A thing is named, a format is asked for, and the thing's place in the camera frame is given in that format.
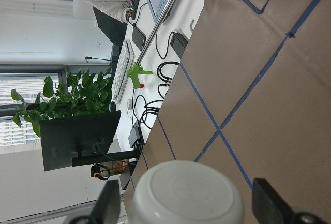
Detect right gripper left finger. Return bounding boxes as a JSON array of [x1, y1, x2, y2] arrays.
[[90, 180, 121, 223]]

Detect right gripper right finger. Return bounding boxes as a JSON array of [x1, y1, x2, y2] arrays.
[[252, 178, 295, 224]]

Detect white plastic cup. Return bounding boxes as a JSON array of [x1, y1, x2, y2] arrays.
[[129, 160, 245, 223]]

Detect black computer monitor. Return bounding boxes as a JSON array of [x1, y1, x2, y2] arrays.
[[39, 111, 121, 171]]

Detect green potted plant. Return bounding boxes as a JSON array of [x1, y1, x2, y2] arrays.
[[10, 67, 114, 137]]

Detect metal reacher grabber tool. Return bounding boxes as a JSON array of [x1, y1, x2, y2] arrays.
[[126, 0, 176, 89]]

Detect white keyboard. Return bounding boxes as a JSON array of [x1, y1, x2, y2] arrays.
[[112, 39, 135, 103]]

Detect black smartphone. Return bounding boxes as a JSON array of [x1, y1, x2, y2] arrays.
[[132, 25, 146, 51]]

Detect black power adapter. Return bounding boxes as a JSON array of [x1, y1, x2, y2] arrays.
[[170, 32, 188, 59]]

